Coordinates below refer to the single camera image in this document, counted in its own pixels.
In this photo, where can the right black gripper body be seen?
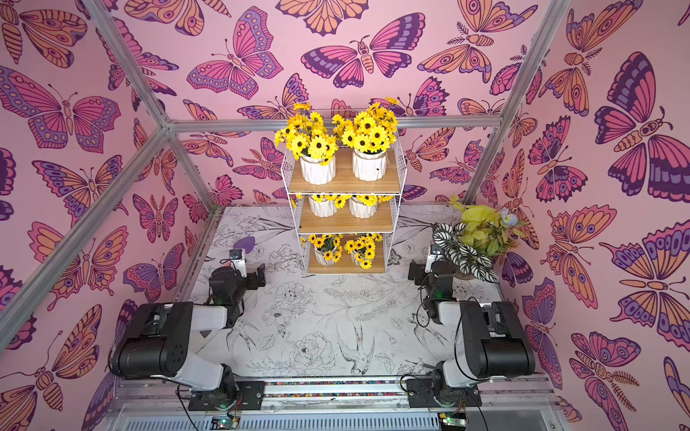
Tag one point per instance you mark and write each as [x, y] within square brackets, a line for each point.
[419, 272]

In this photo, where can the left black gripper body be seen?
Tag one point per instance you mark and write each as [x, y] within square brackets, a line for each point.
[252, 284]

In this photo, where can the sunflower pot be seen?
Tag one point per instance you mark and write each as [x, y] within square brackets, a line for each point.
[370, 134]
[312, 145]
[323, 205]
[366, 206]
[327, 248]
[363, 249]

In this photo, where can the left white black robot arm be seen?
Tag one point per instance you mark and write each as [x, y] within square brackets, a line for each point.
[156, 343]

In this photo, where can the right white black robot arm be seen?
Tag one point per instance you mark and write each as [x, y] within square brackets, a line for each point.
[489, 339]

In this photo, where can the green striped leafy plant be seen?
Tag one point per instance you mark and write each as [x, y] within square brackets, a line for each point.
[474, 242]

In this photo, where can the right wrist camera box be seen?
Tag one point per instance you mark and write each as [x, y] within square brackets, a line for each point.
[435, 253]

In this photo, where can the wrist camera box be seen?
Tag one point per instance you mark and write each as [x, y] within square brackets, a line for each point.
[237, 259]
[435, 253]

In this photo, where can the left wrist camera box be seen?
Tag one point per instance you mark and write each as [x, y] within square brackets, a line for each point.
[237, 259]

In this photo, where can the white wire wooden shelf rack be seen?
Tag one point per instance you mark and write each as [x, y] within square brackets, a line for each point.
[343, 222]

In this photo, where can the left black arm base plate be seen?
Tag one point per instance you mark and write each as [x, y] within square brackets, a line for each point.
[239, 396]

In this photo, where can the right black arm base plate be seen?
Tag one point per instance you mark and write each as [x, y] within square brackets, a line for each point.
[427, 393]

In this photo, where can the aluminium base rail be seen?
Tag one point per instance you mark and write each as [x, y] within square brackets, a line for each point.
[331, 403]

